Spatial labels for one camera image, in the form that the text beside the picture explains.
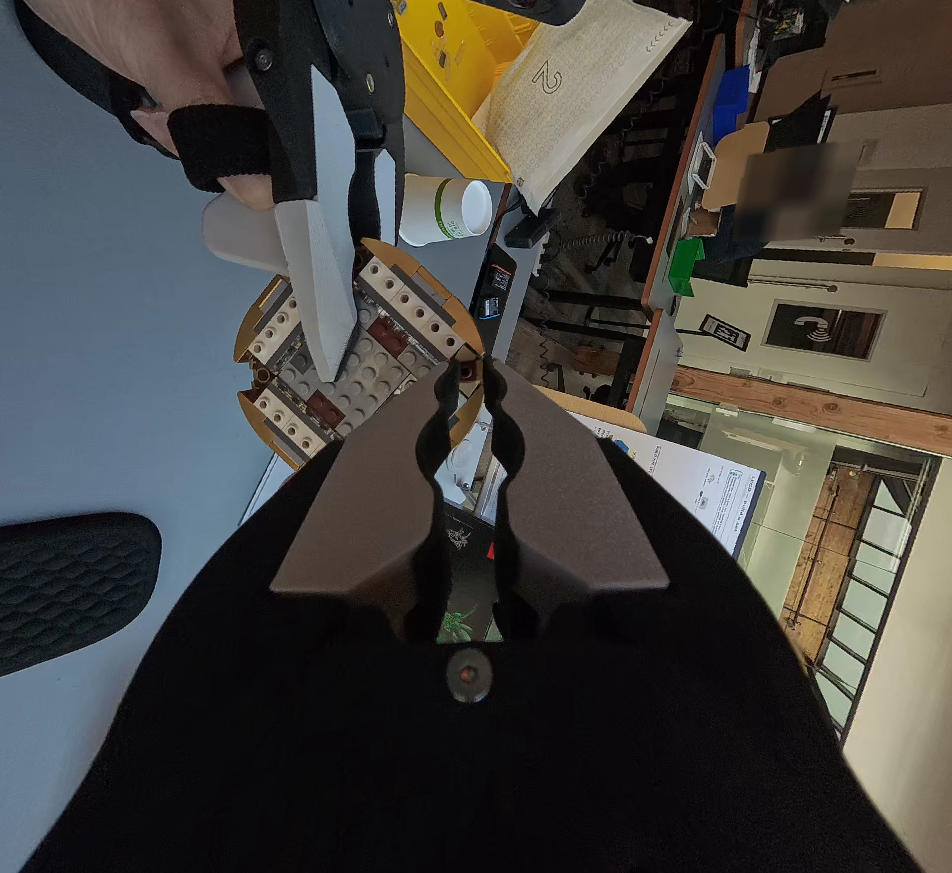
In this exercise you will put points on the round gold lego model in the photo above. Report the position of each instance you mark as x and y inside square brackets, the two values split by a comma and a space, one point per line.
[387, 367]

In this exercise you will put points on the small green bin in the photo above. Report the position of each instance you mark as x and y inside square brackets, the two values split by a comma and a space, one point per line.
[686, 267]

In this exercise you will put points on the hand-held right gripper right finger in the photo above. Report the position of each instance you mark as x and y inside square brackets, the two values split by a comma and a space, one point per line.
[580, 508]

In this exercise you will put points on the black wristband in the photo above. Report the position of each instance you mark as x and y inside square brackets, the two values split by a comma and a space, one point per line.
[82, 62]

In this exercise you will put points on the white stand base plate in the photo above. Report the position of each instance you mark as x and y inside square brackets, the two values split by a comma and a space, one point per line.
[465, 460]

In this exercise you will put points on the small blue bin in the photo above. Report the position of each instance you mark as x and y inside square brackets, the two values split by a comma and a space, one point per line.
[732, 103]

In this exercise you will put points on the yellow plastic bin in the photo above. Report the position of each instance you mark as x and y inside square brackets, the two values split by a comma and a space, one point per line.
[454, 84]

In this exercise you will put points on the wooden edged desk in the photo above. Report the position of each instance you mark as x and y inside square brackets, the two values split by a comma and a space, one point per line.
[662, 367]

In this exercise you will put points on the cardboard box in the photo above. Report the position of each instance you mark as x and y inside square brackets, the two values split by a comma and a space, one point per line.
[732, 159]

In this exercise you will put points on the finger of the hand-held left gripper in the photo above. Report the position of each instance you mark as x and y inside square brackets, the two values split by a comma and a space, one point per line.
[385, 188]
[323, 278]

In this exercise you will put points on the small gold brown lego piece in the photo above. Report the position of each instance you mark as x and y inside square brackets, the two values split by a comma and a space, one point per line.
[468, 371]

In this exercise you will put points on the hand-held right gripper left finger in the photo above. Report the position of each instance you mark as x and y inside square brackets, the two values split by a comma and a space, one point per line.
[357, 508]

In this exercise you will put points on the black desk clamp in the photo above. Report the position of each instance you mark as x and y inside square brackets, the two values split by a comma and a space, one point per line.
[532, 229]

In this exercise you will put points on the white paper cup green stripe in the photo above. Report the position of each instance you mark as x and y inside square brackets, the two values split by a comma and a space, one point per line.
[439, 211]

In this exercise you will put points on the black lego box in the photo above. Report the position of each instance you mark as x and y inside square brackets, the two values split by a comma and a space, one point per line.
[468, 560]

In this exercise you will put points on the black desk controller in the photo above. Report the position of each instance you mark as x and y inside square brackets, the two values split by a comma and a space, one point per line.
[494, 293]

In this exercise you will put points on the small marker sign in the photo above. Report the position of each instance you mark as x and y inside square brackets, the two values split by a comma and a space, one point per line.
[725, 331]

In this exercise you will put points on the person's left hand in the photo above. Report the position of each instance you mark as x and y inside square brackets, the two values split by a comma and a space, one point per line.
[134, 2]

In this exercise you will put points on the padded paper envelope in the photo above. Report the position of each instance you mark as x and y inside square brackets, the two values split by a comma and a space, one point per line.
[573, 92]

